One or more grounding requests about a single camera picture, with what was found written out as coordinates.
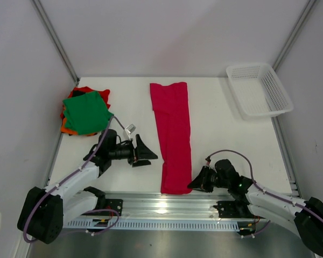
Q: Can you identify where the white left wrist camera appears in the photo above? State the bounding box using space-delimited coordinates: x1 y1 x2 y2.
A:
124 124 136 140

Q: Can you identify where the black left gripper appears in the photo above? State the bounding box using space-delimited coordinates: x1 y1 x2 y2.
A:
109 135 157 168

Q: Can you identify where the white slotted cable duct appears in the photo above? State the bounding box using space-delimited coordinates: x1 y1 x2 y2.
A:
64 218 240 232

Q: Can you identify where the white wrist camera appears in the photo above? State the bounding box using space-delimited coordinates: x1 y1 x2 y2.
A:
205 156 212 168
124 124 136 140

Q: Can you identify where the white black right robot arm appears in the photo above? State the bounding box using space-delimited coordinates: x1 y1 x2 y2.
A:
187 159 323 257

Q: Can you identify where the aluminium front rail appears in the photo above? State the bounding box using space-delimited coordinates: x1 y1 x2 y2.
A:
25 191 299 221

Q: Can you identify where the right aluminium corner post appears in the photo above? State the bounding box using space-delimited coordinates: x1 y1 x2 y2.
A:
272 0 320 72

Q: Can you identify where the green folded t shirt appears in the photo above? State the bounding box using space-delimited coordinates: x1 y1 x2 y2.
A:
61 91 114 135

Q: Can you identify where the aluminium corner post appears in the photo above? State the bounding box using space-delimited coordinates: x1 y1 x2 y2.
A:
30 0 80 84
272 0 320 72

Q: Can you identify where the white plastic basket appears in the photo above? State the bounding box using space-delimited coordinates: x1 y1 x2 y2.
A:
226 63 294 120

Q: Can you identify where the red folded t shirt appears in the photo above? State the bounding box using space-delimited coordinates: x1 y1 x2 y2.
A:
60 87 110 122

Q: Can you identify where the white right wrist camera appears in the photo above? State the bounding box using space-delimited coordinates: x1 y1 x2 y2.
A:
205 156 212 168

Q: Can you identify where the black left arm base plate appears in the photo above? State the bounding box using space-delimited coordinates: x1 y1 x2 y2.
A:
95 199 123 217

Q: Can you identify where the left aluminium corner post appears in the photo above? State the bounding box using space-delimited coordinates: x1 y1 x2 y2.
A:
30 0 80 84

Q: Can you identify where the crimson t shirt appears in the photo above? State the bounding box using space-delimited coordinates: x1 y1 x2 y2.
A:
150 82 192 195

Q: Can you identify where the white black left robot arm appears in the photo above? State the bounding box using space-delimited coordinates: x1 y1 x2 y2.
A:
17 129 158 244

